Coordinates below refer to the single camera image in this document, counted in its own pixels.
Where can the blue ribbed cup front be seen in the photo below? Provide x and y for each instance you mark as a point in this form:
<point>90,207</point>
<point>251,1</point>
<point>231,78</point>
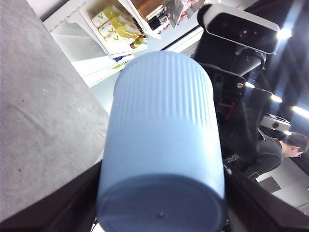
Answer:
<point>162,165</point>

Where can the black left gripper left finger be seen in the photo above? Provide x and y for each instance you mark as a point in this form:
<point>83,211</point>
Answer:
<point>73,209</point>

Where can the white shelf with bottles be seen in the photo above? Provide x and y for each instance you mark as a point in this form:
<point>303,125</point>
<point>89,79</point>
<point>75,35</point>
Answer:
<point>100,38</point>

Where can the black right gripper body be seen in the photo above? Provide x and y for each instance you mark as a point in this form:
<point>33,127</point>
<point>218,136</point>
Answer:
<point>241,108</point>

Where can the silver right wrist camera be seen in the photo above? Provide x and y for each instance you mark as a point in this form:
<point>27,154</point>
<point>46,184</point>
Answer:
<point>239,28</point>

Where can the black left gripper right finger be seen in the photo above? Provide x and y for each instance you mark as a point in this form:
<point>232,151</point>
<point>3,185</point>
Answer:
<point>252,207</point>

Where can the person in black shirt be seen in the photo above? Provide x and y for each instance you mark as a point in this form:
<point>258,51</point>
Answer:
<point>271,151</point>

